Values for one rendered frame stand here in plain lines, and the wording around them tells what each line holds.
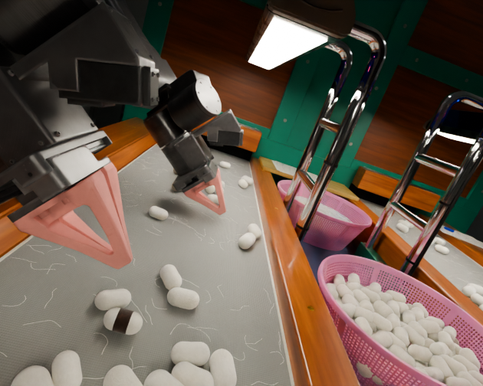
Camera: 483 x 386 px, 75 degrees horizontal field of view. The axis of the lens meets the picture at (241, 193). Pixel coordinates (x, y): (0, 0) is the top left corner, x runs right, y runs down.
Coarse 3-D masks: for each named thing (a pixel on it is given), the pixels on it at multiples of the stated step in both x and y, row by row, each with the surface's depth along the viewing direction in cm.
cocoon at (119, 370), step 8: (112, 368) 22; (120, 368) 22; (128, 368) 22; (112, 376) 22; (120, 376) 22; (128, 376) 22; (104, 384) 22; (112, 384) 21; (120, 384) 21; (128, 384) 21; (136, 384) 22
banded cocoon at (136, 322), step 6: (108, 312) 27; (114, 312) 27; (108, 318) 27; (114, 318) 27; (132, 318) 27; (138, 318) 27; (108, 324) 27; (132, 324) 27; (138, 324) 27; (126, 330) 27; (132, 330) 27; (138, 330) 27
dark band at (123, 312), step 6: (120, 312) 27; (126, 312) 27; (132, 312) 27; (120, 318) 27; (126, 318) 27; (114, 324) 27; (120, 324) 27; (126, 324) 27; (114, 330) 27; (120, 330) 27
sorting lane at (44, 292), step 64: (128, 192) 55; (64, 256) 34; (192, 256) 43; (256, 256) 49; (0, 320) 25; (64, 320) 27; (192, 320) 32; (256, 320) 35; (0, 384) 21; (256, 384) 27
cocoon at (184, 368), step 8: (176, 368) 24; (184, 368) 24; (192, 368) 24; (200, 368) 25; (176, 376) 24; (184, 376) 24; (192, 376) 24; (200, 376) 24; (208, 376) 24; (184, 384) 24; (192, 384) 24; (200, 384) 24; (208, 384) 24
